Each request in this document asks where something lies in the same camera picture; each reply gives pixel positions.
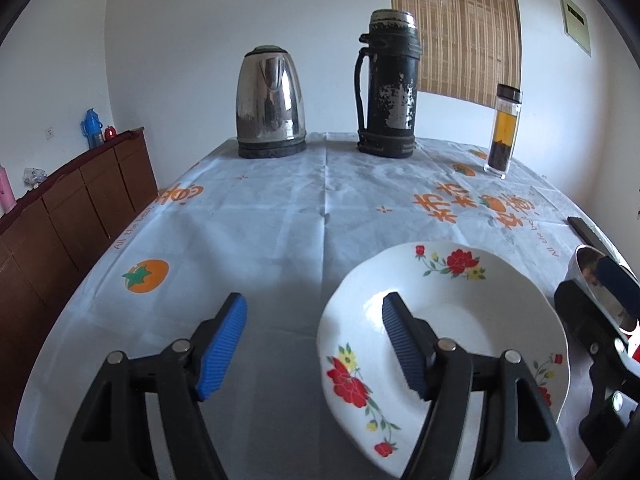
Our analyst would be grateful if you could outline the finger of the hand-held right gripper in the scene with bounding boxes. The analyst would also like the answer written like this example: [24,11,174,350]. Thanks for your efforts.
[596,256,640,311]
[554,280,632,366]

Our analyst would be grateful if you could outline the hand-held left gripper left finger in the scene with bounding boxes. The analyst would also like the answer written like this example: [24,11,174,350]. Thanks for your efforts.
[54,292,248,480]

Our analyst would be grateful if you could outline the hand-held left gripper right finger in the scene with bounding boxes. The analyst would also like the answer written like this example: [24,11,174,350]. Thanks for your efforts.
[381,291,573,480]

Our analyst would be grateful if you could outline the stainless steel bowl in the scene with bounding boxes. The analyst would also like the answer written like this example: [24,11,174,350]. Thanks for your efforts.
[566,245,640,336]

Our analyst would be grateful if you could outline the red flower plate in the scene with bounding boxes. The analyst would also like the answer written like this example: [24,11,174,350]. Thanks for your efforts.
[316,241,571,480]

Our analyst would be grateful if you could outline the printed pale blue tablecloth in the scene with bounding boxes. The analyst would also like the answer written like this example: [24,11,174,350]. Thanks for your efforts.
[10,131,640,480]

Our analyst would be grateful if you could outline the glass tea bottle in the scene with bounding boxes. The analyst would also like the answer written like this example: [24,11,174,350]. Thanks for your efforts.
[483,83,523,180]

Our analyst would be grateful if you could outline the brown wooden sideboard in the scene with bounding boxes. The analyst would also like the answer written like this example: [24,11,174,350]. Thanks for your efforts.
[0,127,160,361]

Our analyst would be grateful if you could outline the stainless steel electric kettle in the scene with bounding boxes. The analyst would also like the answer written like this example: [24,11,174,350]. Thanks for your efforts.
[235,46,307,159]

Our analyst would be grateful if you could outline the worn black thermos flask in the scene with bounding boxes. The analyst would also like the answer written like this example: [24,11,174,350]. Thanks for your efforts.
[354,9,423,158]

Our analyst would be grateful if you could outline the blue thermos bottle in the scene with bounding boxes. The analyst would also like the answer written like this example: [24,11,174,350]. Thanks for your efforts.
[81,108,104,150]

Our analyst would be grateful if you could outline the pink thermos bottle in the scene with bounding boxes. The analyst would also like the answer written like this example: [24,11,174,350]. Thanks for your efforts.
[0,162,17,218]

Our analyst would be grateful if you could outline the bamboo window blind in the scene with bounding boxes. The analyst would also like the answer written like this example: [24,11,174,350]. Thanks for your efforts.
[388,0,524,108]

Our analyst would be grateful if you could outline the pale green wall panel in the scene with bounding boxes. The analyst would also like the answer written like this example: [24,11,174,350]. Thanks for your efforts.
[557,0,592,58]

